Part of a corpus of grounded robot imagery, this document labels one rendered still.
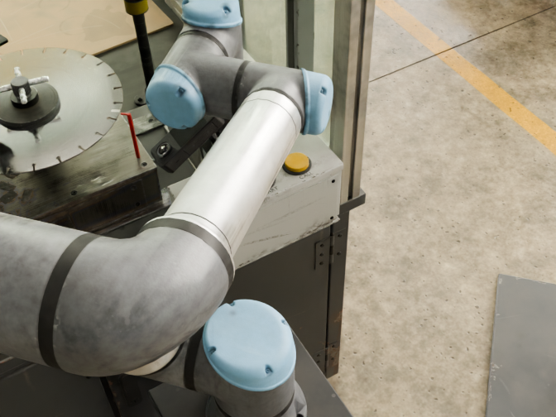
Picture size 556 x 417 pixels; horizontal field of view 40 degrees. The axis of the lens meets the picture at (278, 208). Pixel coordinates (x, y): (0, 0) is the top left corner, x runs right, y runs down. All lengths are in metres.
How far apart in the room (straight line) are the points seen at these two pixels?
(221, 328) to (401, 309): 1.26
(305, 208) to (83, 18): 0.86
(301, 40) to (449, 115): 1.55
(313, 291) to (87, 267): 1.06
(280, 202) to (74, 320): 0.72
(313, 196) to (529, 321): 1.07
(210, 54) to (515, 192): 1.73
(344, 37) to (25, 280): 0.72
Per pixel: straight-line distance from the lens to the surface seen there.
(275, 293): 1.57
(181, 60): 0.95
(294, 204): 1.31
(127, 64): 1.80
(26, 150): 1.33
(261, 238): 1.33
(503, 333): 2.21
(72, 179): 1.41
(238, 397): 1.03
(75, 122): 1.36
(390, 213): 2.44
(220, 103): 0.93
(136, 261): 0.63
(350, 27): 1.18
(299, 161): 1.30
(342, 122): 1.31
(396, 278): 2.28
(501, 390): 2.11
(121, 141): 1.46
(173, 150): 1.12
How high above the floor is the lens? 1.82
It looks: 48 degrees down
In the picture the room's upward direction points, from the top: 2 degrees counter-clockwise
